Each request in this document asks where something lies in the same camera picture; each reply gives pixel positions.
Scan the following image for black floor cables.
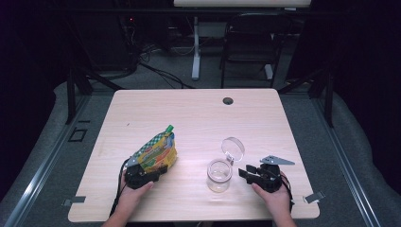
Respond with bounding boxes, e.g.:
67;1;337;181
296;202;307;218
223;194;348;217
138;61;195;90

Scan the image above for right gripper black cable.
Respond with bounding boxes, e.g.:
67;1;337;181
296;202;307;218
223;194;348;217
279;174;295;213

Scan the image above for white desk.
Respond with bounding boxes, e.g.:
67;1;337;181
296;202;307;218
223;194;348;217
173;0;311;81

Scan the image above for person's left hand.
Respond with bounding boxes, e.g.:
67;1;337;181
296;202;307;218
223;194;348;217
118;171;155;216

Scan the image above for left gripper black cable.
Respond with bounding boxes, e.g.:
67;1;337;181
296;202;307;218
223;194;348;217
108;157;131;218

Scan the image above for metal floor rail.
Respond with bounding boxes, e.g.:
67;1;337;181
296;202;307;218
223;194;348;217
3;94;93;227
311;96;383;227

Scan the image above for grey tape piece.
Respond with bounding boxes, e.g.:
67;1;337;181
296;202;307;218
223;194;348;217
303;190;326;204
61;195;87;208

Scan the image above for clear glass jar with lid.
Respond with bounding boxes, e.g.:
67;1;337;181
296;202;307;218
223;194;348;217
206;136;246;194

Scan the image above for black chair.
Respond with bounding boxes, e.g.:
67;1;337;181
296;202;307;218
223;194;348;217
219;12;292;89

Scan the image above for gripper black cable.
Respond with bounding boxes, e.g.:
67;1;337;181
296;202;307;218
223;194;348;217
279;174;295;213
108;157;131;218

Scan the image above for yellow spouted pouch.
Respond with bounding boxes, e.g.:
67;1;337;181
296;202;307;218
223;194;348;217
131;124;178;174

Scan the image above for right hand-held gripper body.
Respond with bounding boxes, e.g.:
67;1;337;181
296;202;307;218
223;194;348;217
251;154;296;194

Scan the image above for dark equipment with red light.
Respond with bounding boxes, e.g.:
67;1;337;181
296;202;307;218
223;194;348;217
118;12;141;65

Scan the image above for black metal stand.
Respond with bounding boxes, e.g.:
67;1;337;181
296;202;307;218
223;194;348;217
64;67;125;125
277;67;336;129

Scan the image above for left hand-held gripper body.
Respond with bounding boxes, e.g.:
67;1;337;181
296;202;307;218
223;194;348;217
124;156;159;190

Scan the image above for person's right hand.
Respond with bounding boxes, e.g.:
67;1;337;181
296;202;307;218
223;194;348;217
251;171;293;219

